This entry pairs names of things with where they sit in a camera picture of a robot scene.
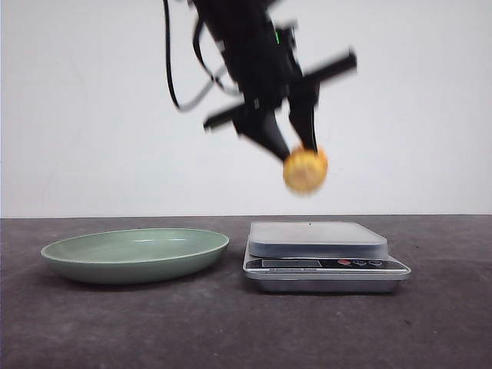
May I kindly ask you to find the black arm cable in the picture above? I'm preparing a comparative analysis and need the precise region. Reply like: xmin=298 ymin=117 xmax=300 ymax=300
xmin=161 ymin=0 xmax=247 ymax=113

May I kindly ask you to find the yellow corn cob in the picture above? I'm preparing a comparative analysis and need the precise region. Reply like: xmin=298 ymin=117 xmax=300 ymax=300
xmin=283 ymin=146 xmax=329 ymax=195

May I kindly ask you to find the silver digital kitchen scale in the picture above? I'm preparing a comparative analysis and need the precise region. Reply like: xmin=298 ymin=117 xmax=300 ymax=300
xmin=243 ymin=221 xmax=411 ymax=293

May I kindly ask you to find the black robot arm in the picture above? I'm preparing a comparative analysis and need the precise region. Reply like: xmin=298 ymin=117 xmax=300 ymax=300
xmin=194 ymin=1 xmax=357 ymax=161

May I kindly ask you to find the green oval plate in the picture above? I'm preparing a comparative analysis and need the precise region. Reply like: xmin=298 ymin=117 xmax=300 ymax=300
xmin=40 ymin=228 xmax=230 ymax=285

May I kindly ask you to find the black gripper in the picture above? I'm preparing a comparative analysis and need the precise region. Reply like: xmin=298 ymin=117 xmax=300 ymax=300
xmin=204 ymin=22 xmax=357 ymax=161

